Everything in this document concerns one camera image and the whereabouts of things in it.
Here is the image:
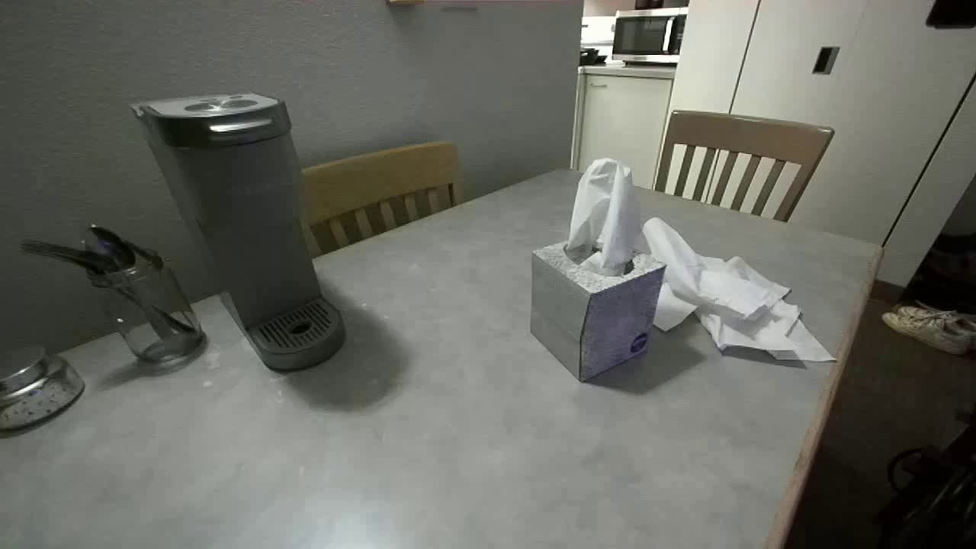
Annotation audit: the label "single white facial tissue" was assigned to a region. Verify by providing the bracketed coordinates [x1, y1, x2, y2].
[563, 156, 650, 276]

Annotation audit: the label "grey cube tissue box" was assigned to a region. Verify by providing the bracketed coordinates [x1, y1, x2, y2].
[527, 242, 668, 385]

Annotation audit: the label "light yellow wooden chair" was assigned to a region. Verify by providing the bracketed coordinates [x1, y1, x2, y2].
[299, 136, 467, 258]

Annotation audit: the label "white kitchen cabinet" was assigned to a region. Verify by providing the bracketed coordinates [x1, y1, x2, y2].
[566, 65, 680, 191]

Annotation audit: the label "crumpled white tissue pile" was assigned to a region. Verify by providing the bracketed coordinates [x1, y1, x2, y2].
[641, 213, 838, 366]

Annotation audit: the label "grey pod coffee maker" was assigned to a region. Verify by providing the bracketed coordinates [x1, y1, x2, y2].
[128, 92, 347, 375]

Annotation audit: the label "silver microwave oven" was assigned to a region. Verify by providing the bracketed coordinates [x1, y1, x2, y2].
[610, 7, 692, 68]

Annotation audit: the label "brown slatted wooden chair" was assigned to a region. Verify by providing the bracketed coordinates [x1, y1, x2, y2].
[654, 105, 838, 224]

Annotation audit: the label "glass jar with black lid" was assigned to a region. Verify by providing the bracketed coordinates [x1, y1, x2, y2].
[20, 222, 212, 370]

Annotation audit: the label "white shoes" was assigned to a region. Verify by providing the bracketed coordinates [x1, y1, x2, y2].
[878, 300, 976, 357]

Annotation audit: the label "black wall plate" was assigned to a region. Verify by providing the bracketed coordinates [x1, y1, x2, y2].
[812, 41, 846, 77]

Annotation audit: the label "black tangled cables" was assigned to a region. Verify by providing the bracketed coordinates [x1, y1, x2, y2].
[874, 421, 976, 549]

